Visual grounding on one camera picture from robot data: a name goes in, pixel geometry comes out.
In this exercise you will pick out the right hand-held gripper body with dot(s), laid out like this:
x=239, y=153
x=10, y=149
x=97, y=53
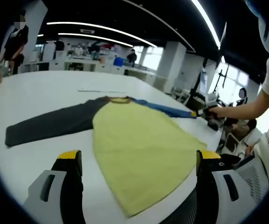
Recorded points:
x=206, y=112

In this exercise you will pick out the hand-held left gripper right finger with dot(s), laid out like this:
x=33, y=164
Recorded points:
x=232, y=193

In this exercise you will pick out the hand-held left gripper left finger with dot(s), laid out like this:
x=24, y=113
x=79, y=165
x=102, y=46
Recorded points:
x=52, y=193

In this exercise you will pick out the yellow garment grey blue sleeves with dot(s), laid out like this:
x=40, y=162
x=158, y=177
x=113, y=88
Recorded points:
x=134, y=144

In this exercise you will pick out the person's right hand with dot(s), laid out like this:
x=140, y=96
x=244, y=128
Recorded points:
x=216, y=113

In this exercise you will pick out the grey mesh office chair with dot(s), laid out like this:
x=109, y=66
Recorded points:
x=253, y=177

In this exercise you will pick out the black stand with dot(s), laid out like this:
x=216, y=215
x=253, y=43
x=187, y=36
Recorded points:
x=223, y=77

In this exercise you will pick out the white office chair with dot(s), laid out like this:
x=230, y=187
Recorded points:
x=232, y=142

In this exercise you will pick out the white pillar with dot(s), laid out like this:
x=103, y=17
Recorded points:
x=171, y=67
x=37, y=28

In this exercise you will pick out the blue plastic box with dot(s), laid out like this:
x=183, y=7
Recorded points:
x=119, y=62

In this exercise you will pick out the person's masked head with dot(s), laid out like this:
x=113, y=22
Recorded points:
x=268, y=35

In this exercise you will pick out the white cabinet row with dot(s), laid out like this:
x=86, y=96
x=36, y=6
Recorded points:
x=57, y=65

